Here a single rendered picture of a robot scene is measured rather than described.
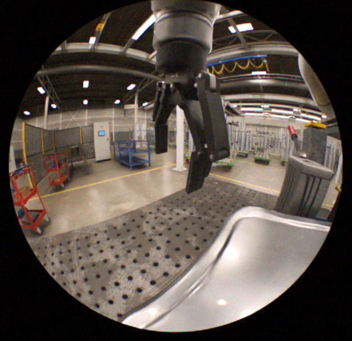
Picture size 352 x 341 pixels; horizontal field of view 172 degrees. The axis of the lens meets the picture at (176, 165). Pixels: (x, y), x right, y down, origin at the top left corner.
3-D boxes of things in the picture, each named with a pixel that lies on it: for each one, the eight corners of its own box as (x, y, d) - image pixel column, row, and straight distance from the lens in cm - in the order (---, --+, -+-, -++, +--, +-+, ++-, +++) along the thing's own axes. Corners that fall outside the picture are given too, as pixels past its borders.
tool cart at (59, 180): (60, 181, 427) (54, 151, 413) (71, 180, 406) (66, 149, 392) (51, 192, 361) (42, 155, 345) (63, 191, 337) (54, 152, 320)
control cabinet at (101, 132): (96, 163, 603) (94, 113, 609) (96, 161, 656) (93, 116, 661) (111, 160, 612) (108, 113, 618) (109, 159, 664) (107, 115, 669)
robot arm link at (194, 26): (190, 41, 28) (189, 64, 26) (147, 31, 25) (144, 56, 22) (225, 28, 23) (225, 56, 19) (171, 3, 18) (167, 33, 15)
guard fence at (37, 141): (56, 168, 724) (51, 131, 722) (58, 168, 720) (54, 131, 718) (32, 195, 420) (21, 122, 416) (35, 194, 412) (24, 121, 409)
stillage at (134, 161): (120, 164, 487) (118, 141, 476) (136, 161, 515) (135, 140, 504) (131, 170, 377) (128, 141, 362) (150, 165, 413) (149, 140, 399)
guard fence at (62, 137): (55, 169, 716) (51, 131, 714) (56, 168, 729) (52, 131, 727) (112, 157, 691) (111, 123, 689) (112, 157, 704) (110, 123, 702)
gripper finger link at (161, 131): (155, 126, 24) (154, 125, 25) (156, 154, 27) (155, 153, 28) (168, 125, 26) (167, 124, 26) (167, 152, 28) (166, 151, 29)
